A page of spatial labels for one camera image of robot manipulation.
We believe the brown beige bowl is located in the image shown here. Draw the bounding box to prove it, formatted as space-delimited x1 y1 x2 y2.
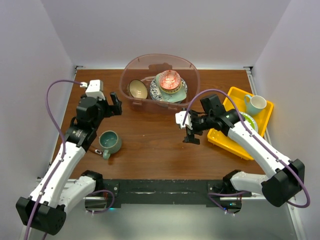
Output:
127 79 148 99

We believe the teal ceramic cup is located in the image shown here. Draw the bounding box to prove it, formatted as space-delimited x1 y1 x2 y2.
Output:
98 130 122 160

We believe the mint green rectangular dish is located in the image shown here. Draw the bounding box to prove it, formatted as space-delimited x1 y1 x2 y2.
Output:
153 74 188 103

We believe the blue floral plate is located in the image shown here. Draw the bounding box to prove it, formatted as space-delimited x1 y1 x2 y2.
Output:
149 78 188 103

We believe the yellow flower patterned bowl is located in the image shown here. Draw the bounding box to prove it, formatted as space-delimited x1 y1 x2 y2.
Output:
159 86 182 95

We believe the red patterned bowl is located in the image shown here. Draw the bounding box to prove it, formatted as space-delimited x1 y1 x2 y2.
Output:
158 70 182 89

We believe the white cream bowl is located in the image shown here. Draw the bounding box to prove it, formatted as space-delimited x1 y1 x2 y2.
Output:
160 85 182 94

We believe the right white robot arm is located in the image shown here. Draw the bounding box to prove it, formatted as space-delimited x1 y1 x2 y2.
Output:
175 94 310 208

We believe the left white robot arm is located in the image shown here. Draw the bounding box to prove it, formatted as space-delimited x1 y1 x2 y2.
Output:
15 92 122 236

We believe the pink translucent plastic bin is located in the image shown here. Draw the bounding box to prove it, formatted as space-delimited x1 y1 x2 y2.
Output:
119 53 201 114

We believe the green plate white rim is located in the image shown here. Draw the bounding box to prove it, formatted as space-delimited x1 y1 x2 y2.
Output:
240 111 259 134

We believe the light blue mug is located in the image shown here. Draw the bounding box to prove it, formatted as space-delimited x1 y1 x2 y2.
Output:
244 94 267 116

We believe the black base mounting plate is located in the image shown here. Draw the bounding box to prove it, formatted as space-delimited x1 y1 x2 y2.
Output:
103 179 252 213

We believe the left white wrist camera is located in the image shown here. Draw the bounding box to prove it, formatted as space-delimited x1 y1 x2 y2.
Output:
80 79 106 100

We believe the brown handled small spoon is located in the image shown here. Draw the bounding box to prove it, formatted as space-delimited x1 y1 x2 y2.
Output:
88 146 103 156

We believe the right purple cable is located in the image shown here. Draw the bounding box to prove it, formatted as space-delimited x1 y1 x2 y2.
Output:
182 88 311 208

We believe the aluminium frame rail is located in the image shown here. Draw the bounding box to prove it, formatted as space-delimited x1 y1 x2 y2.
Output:
287 203 307 240

